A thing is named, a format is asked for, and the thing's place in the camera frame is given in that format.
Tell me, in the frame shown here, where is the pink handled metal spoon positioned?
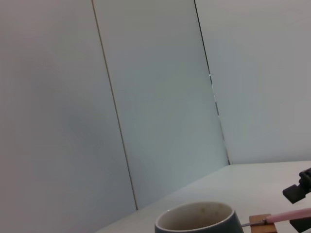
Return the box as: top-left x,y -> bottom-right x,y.
242,207 -> 311,228

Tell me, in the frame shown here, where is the grey ceramic cup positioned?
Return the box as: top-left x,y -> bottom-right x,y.
154,201 -> 243,233

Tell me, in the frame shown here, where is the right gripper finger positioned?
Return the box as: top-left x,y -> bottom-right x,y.
290,215 -> 311,232
282,167 -> 311,204

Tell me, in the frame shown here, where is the arched light wooden block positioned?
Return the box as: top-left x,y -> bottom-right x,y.
249,213 -> 278,233

